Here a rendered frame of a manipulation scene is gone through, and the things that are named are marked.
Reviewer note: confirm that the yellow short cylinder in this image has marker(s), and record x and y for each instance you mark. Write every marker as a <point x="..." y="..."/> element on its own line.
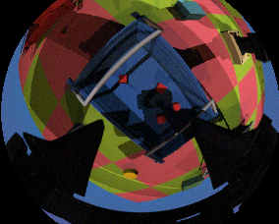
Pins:
<point x="130" y="173"/>

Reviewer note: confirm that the teal cube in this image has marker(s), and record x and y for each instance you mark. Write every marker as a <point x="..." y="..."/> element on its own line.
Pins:
<point x="189" y="10"/>

